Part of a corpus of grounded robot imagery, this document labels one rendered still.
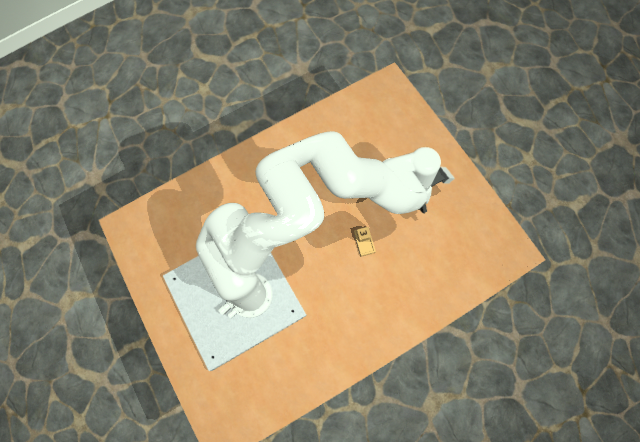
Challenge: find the tan wooden number cube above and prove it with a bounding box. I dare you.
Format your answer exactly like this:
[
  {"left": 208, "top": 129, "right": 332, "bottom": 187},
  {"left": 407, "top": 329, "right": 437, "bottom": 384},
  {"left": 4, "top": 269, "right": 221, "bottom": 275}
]
[{"left": 357, "top": 227, "right": 370, "bottom": 242}]

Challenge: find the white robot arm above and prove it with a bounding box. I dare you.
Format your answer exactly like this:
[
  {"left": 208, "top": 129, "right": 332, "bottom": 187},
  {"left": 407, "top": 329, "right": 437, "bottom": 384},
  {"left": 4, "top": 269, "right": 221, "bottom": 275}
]
[{"left": 196, "top": 131, "right": 455, "bottom": 318}]

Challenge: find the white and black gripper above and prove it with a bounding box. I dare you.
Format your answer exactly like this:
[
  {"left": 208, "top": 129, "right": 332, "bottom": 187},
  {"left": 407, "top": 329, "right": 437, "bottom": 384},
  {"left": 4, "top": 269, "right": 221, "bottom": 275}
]
[{"left": 417, "top": 187, "right": 432, "bottom": 214}]

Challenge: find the tan wooden calendar tray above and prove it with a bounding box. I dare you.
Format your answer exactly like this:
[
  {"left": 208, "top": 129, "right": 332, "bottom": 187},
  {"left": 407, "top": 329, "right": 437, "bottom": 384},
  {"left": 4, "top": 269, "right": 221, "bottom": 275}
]
[{"left": 354, "top": 228, "right": 376, "bottom": 256}]

